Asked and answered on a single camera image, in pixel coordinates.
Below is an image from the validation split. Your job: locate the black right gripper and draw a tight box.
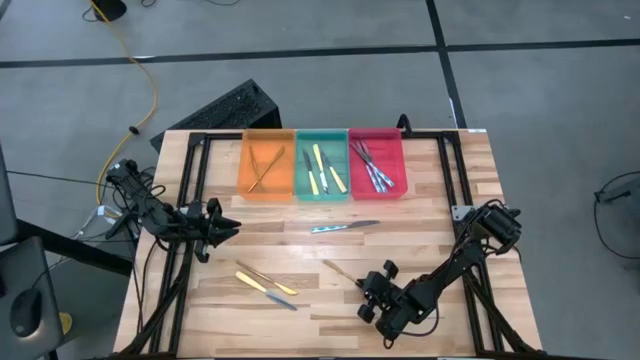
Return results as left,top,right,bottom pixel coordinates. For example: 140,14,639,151
354,258,401,325

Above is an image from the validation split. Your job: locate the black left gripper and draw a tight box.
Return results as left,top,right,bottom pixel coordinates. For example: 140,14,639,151
187,197,242,265

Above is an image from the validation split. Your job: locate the orange translucent plastic bin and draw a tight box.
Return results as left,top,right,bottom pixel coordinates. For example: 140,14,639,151
236,128,296,204

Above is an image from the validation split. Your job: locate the teal translucent plastic bin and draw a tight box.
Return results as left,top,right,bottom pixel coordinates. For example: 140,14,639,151
293,128,350,202

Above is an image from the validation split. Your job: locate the black computer tower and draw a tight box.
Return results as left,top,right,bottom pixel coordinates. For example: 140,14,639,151
149,78,284,151

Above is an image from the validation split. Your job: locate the pink translucent plastic bin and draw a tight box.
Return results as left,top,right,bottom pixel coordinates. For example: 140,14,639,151
348,127,409,201

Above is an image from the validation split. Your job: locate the dark grey side table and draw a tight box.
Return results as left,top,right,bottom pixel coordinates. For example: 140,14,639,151
0,234,65,360

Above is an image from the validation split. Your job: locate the black computer mouse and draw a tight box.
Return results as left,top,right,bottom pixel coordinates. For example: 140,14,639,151
9,288,46,344

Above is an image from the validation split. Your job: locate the black floor stand base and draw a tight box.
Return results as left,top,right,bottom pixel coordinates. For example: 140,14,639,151
92,0,129,22

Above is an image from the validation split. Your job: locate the yellow floor cable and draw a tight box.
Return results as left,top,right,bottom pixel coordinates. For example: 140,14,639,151
89,0,159,191

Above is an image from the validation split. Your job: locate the black aluminium table frame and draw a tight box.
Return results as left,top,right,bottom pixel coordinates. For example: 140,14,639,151
117,128,539,359

